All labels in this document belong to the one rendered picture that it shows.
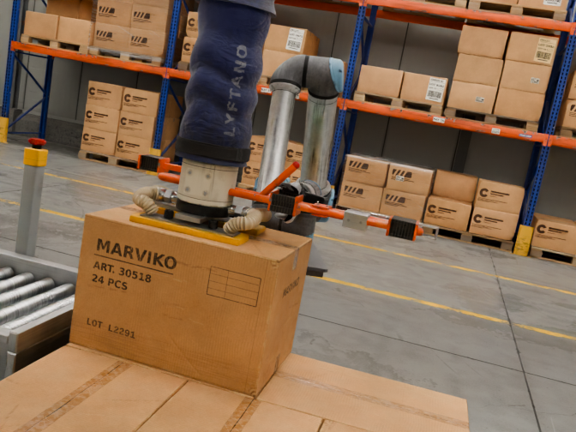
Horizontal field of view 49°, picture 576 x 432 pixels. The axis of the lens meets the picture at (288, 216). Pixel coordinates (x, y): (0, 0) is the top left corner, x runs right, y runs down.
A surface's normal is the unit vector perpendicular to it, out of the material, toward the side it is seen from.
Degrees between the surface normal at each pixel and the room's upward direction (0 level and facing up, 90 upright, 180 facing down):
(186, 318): 90
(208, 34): 75
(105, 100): 92
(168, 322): 90
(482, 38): 90
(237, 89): 70
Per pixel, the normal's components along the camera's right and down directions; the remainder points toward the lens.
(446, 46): -0.25, 0.11
